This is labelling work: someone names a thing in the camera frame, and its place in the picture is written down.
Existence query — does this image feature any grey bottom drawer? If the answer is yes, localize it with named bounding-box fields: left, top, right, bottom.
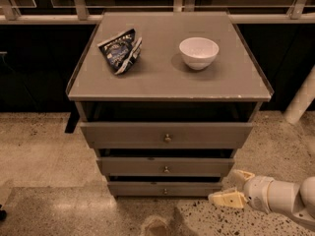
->
left=107, top=182, right=222, bottom=197

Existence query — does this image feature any grey top drawer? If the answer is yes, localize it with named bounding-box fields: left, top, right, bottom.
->
left=81, top=122, right=253, bottom=149

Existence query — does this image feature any grey drawer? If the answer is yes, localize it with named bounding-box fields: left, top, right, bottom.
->
left=107, top=182, right=222, bottom=197
left=96, top=157, right=234, bottom=177
left=81, top=122, right=253, bottom=149

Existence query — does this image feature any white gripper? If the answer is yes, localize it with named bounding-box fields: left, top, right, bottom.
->
left=208, top=169, right=274, bottom=213

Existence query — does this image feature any white ceramic bowl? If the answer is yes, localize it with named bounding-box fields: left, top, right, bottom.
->
left=179, top=37, right=220, bottom=71

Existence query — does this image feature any grey wooden drawer cabinet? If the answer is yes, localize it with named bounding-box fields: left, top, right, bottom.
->
left=67, top=12, right=273, bottom=184

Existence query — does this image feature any metal window railing frame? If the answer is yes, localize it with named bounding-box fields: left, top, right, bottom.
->
left=0, top=0, right=315, bottom=25

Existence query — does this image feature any white diagonal post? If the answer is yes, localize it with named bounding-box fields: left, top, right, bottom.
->
left=283, top=65, right=315, bottom=124

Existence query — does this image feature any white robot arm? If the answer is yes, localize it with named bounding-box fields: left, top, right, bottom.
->
left=208, top=170, right=315, bottom=231

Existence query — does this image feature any blue crumpled chip bag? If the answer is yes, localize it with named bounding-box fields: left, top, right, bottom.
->
left=97, top=29, right=142, bottom=75

